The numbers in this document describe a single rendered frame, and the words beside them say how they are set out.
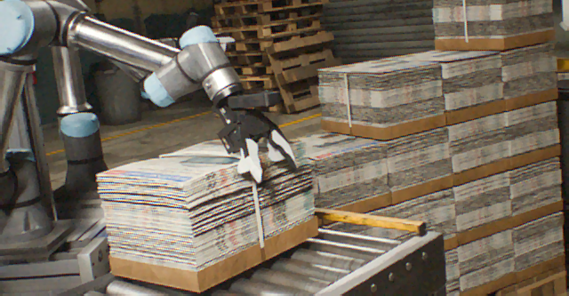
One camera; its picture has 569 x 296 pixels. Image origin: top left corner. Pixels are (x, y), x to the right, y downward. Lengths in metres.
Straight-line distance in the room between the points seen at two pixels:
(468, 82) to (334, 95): 0.49
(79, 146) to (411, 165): 1.13
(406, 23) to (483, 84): 7.27
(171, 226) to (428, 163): 1.43
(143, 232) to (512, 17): 1.86
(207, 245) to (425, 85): 1.41
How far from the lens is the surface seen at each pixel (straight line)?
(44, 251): 2.04
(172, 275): 1.59
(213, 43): 1.64
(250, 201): 1.62
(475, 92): 2.92
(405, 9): 10.23
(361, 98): 2.72
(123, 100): 9.48
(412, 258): 1.69
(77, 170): 2.55
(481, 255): 3.07
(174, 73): 1.65
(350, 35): 10.71
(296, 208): 1.74
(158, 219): 1.58
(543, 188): 3.26
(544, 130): 3.23
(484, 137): 2.99
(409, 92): 2.72
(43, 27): 1.85
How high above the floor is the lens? 1.37
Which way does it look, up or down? 11 degrees down
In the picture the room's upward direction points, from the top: 6 degrees counter-clockwise
